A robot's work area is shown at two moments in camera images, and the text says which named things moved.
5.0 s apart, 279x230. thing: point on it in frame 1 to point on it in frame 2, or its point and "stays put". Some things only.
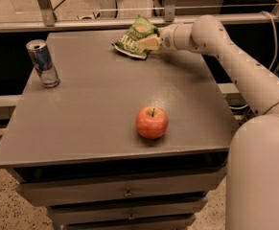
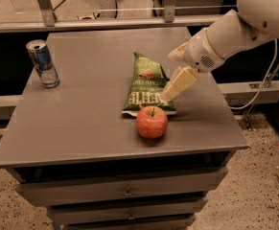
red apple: x=151 y=122 stays put
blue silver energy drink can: x=43 y=62 stays put
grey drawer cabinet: x=119 y=143 stays put
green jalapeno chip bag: x=126 y=43 to x=147 y=80
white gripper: x=166 y=39 to x=198 y=52
